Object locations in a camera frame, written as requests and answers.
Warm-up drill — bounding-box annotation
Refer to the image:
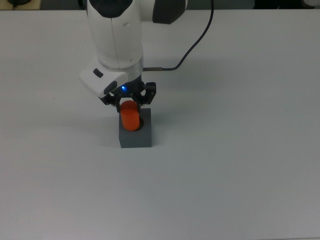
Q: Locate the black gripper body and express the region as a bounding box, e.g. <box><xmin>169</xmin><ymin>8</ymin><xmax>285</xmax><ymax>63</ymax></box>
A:
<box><xmin>110</xmin><ymin>75</ymin><xmax>146</xmax><ymax>99</ymax></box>

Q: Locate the grey block with round hole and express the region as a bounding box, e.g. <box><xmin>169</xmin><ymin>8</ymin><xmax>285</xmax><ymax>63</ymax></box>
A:
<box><xmin>118</xmin><ymin>107</ymin><xmax>153</xmax><ymax>149</ymax></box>

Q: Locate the orange cylinder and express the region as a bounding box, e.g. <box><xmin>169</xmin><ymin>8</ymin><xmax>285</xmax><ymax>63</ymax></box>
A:
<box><xmin>120</xmin><ymin>100</ymin><xmax>141</xmax><ymax>132</ymax></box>

